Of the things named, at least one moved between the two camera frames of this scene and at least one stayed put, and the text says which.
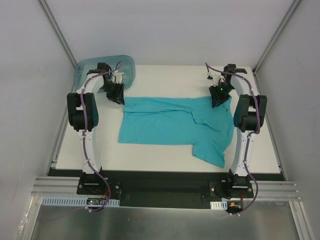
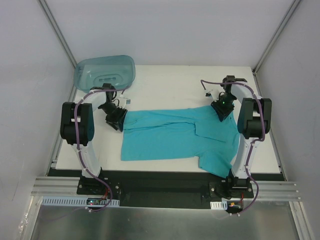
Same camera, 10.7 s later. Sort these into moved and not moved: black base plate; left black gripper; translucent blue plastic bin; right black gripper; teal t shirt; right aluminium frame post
Moved: right black gripper; teal t shirt; left black gripper
Not moved: translucent blue plastic bin; black base plate; right aluminium frame post
